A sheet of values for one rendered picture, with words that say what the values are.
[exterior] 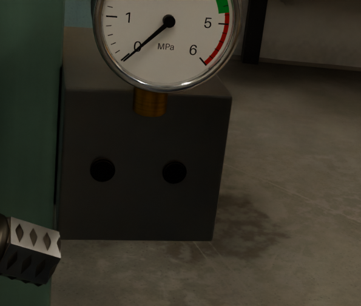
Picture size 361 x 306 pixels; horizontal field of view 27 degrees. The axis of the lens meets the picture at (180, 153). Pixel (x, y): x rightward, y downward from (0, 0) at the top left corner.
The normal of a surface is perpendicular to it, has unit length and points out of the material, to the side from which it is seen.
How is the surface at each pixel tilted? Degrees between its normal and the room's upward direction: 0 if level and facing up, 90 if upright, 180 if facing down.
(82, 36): 0
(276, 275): 0
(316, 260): 0
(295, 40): 90
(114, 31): 90
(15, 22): 90
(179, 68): 90
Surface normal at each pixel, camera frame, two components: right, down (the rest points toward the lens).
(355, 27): 0.04, 0.38
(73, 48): 0.11, -0.92
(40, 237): 0.63, -0.55
